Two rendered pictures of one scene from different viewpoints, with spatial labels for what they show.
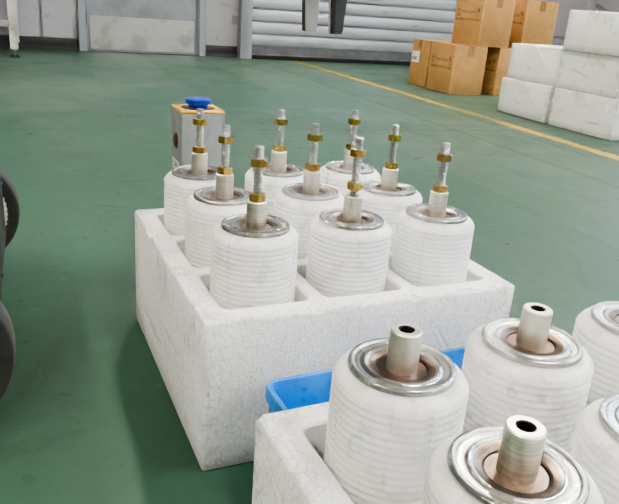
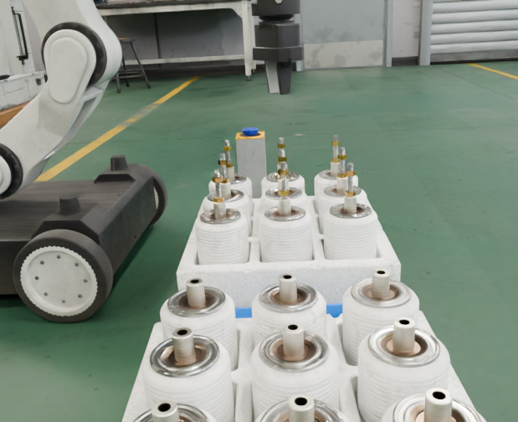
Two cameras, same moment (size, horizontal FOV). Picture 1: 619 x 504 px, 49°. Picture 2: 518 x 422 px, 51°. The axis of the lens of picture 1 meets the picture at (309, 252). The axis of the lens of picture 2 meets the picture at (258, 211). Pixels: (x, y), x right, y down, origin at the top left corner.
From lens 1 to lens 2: 46 cm
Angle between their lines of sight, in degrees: 26
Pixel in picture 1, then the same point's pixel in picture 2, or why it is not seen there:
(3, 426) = (105, 320)
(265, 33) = (442, 43)
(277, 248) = (223, 230)
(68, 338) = (165, 276)
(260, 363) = not seen: hidden behind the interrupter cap
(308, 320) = (240, 275)
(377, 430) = (167, 331)
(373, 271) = (292, 248)
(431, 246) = (336, 233)
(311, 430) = not seen: hidden behind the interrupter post
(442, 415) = (195, 328)
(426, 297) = (325, 267)
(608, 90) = not seen: outside the picture
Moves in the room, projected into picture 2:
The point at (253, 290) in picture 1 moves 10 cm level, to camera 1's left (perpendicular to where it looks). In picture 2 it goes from (212, 254) to (166, 247)
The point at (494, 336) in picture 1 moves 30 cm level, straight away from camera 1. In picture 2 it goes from (269, 291) to (391, 223)
